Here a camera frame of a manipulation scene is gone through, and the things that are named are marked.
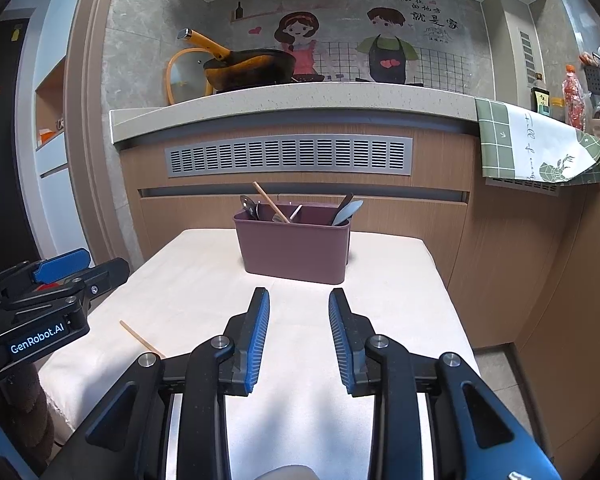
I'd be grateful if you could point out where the blue plastic spoon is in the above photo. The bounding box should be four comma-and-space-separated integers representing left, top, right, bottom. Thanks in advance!
335, 200, 364, 226

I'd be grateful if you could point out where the white tablecloth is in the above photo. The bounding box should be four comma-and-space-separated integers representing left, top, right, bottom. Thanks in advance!
39, 230, 479, 479

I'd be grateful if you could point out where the green checked dish towel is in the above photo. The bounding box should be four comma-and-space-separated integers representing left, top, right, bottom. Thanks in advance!
475, 98, 600, 186

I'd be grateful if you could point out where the wooden chopstick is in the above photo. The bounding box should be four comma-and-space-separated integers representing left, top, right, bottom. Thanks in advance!
119, 320, 166, 360
252, 181, 291, 224

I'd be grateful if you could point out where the red snack bag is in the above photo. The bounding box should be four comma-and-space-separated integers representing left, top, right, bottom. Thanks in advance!
562, 64, 585, 131

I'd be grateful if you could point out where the yellow rimmed glass lid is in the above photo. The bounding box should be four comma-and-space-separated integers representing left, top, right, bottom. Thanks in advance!
164, 47, 214, 105

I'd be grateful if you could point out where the black wok yellow handle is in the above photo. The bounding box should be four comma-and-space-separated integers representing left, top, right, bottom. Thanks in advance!
177, 28, 297, 93

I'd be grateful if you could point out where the maroon plastic utensil holder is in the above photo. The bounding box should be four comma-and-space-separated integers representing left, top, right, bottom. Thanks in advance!
234, 204, 351, 285

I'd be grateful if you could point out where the wooden kitchen cabinet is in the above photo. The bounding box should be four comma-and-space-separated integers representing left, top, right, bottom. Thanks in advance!
116, 110, 600, 479

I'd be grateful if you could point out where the grey ventilation grille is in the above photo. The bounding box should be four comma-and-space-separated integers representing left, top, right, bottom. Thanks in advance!
164, 133, 414, 178

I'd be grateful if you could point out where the cartoon couple wall sticker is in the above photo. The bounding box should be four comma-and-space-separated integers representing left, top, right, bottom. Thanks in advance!
229, 0, 472, 89

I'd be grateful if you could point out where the light wooden spoon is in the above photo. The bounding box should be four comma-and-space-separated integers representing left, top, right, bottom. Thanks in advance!
331, 193, 354, 226

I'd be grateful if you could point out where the white plastic spoon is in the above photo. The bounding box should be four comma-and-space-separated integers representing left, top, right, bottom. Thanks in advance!
288, 204, 303, 223

